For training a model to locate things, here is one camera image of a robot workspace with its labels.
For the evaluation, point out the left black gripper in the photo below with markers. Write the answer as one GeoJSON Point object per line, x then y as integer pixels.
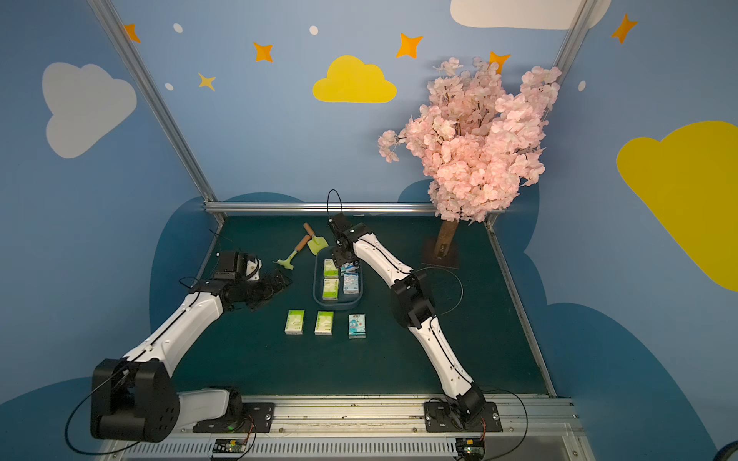
{"type": "Point", "coordinates": [272, 282]}

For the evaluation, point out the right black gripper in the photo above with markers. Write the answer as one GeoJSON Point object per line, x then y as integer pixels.
{"type": "Point", "coordinates": [342, 254]}

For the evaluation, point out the blue plastic storage box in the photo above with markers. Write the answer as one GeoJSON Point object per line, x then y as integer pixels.
{"type": "Point", "coordinates": [344, 302]}

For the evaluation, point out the green pocket tissue pack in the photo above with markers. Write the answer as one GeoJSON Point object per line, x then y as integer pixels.
{"type": "Point", "coordinates": [295, 322]}

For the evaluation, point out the blue pocket tissue pack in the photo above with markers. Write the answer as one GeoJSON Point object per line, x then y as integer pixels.
{"type": "Point", "coordinates": [356, 326]}

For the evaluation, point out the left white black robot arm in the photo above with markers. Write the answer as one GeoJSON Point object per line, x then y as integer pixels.
{"type": "Point", "coordinates": [133, 398]}

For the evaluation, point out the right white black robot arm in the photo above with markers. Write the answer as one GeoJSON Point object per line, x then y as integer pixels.
{"type": "Point", "coordinates": [414, 310]}

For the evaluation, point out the green toy shovel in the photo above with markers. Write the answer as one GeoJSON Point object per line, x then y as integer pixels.
{"type": "Point", "coordinates": [316, 243]}

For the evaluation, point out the green toy rake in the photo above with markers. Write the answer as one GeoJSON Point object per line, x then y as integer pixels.
{"type": "Point", "coordinates": [287, 263]}

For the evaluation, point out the left green circuit board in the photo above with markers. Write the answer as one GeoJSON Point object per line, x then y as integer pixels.
{"type": "Point", "coordinates": [229, 447]}

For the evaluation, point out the green circuit board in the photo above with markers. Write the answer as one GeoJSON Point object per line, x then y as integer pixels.
{"type": "Point", "coordinates": [229, 447]}
{"type": "Point", "coordinates": [469, 449]}

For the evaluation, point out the pink cherry blossom tree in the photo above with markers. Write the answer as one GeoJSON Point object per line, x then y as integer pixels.
{"type": "Point", "coordinates": [478, 143]}

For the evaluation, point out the right green circuit board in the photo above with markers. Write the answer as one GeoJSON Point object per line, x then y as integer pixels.
{"type": "Point", "coordinates": [469, 449]}

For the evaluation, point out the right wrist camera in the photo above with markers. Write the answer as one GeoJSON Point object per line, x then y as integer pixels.
{"type": "Point", "coordinates": [339, 225]}

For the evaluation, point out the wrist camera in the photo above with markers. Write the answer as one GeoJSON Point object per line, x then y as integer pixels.
{"type": "Point", "coordinates": [339, 225]}
{"type": "Point", "coordinates": [236, 266]}

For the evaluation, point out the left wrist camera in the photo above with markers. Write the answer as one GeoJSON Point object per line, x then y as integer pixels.
{"type": "Point", "coordinates": [236, 266]}

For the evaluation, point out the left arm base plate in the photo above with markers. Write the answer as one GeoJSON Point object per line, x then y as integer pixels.
{"type": "Point", "coordinates": [254, 417]}

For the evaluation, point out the aluminium rail frame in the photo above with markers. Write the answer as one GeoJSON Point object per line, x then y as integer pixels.
{"type": "Point", "coordinates": [381, 427]}

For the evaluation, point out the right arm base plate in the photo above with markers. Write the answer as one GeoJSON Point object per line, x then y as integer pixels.
{"type": "Point", "coordinates": [440, 416]}

